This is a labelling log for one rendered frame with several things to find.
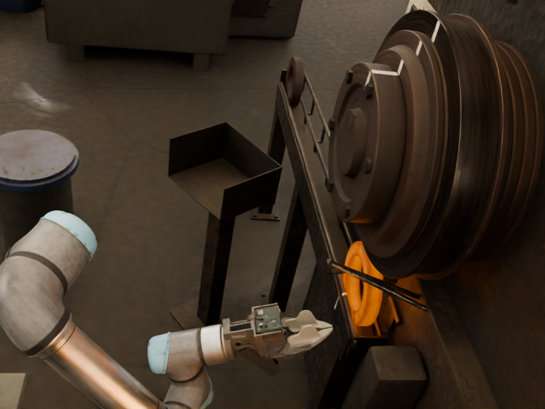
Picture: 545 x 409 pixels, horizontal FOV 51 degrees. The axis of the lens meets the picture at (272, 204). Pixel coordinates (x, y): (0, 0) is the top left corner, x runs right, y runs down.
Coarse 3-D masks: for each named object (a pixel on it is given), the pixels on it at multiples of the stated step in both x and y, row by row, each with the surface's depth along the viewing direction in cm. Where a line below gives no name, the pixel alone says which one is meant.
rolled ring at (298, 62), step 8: (296, 64) 206; (288, 72) 218; (296, 72) 205; (288, 80) 219; (296, 80) 205; (288, 88) 219; (296, 88) 206; (288, 96) 217; (296, 96) 207; (296, 104) 211
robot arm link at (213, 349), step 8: (208, 328) 112; (216, 328) 112; (208, 336) 110; (216, 336) 110; (208, 344) 110; (216, 344) 110; (208, 352) 110; (216, 352) 110; (224, 352) 110; (208, 360) 110; (216, 360) 110; (224, 360) 111
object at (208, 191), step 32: (224, 128) 174; (192, 160) 173; (224, 160) 180; (256, 160) 168; (192, 192) 164; (224, 192) 149; (256, 192) 159; (224, 224) 172; (224, 256) 182; (224, 288) 194; (192, 320) 203
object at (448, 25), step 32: (448, 32) 85; (448, 64) 83; (480, 64) 83; (448, 96) 83; (480, 96) 81; (448, 128) 82; (480, 128) 81; (448, 160) 82; (480, 160) 81; (448, 192) 81; (480, 192) 82; (448, 224) 84; (416, 256) 91; (448, 256) 90
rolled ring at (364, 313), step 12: (348, 252) 131; (360, 252) 123; (348, 264) 131; (360, 264) 130; (348, 276) 131; (348, 288) 131; (372, 288) 117; (360, 300) 130; (372, 300) 117; (360, 312) 120; (372, 312) 118; (360, 324) 121
